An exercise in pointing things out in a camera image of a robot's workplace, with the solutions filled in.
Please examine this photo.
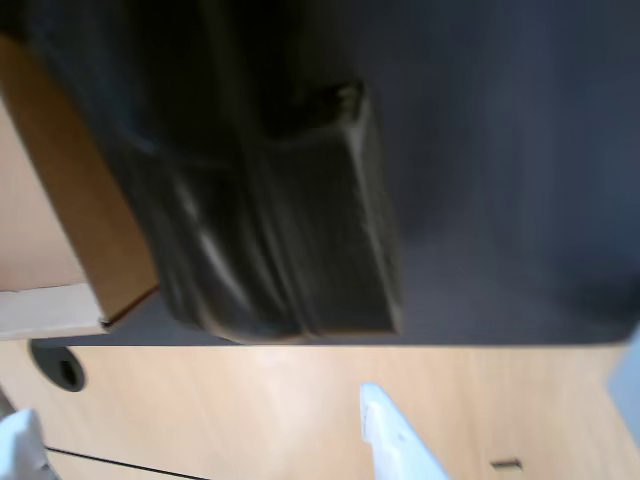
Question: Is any moving white gripper jaw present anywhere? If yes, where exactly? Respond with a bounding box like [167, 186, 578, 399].
[0, 407, 57, 480]

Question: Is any fixed white gripper jaw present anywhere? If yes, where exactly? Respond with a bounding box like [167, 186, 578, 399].
[359, 381, 450, 480]

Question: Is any black leather dress shoe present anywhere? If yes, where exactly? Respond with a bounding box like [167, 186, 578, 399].
[24, 0, 407, 346]

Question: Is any open cardboard box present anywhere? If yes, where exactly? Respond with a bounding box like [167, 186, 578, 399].
[0, 32, 162, 342]

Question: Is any black round desk grommet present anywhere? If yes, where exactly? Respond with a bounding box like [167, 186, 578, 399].
[29, 339, 87, 394]

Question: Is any black WOWROBO mat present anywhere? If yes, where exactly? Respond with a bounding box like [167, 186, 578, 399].
[29, 0, 640, 348]

